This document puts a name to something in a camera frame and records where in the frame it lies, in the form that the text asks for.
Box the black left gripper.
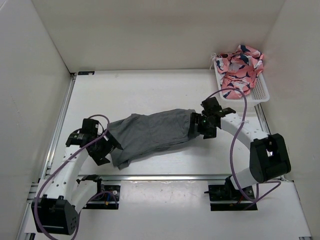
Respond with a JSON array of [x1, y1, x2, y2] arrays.
[[89, 129, 122, 166]]

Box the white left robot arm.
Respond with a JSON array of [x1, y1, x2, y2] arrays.
[[31, 108, 199, 240]]

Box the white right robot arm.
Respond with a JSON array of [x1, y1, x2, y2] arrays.
[[191, 97, 292, 200]]

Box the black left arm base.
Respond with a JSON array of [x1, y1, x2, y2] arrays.
[[83, 182, 121, 210]]

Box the pink patterned shorts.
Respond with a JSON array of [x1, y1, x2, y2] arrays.
[[213, 44, 264, 100]]

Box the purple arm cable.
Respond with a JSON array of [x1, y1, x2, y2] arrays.
[[204, 88, 282, 210], [34, 114, 118, 240]]

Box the black label sticker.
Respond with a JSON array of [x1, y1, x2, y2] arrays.
[[77, 71, 95, 76]]

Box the white plastic basket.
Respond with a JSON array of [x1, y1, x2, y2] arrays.
[[213, 60, 270, 107]]

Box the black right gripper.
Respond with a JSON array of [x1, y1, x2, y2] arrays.
[[188, 112, 218, 139]]

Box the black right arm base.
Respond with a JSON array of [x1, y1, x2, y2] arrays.
[[204, 184, 258, 212]]

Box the grey shorts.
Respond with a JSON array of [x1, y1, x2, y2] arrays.
[[108, 108, 196, 170]]

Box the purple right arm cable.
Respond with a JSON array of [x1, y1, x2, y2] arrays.
[[204, 88, 282, 210]]

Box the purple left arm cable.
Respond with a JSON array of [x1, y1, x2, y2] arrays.
[[34, 114, 118, 240]]

